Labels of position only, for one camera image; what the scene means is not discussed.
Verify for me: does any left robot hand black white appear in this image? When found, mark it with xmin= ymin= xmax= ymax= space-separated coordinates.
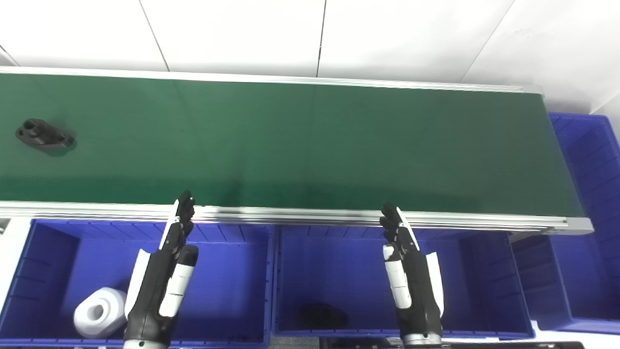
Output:
xmin=124 ymin=190 xmax=200 ymax=341

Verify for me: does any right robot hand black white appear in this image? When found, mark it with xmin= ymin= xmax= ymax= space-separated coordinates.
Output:
xmin=379 ymin=201 xmax=446 ymax=338

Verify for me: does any black flanged metal part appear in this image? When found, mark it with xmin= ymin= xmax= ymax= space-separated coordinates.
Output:
xmin=15 ymin=118 xmax=76 ymax=150

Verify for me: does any white round plastic part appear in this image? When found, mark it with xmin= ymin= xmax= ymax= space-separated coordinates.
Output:
xmin=73 ymin=287 xmax=128 ymax=339

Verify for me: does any blue plastic bin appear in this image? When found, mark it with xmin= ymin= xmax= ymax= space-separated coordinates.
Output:
xmin=272 ymin=225 xmax=536 ymax=340
xmin=0 ymin=219 xmax=275 ymax=349
xmin=511 ymin=112 xmax=620 ymax=335

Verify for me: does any black part in bin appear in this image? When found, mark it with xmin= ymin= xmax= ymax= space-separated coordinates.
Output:
xmin=298 ymin=303 xmax=349 ymax=331

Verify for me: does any green conveyor belt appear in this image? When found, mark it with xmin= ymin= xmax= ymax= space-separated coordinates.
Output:
xmin=0 ymin=73 xmax=583 ymax=218
xmin=0 ymin=66 xmax=594 ymax=237

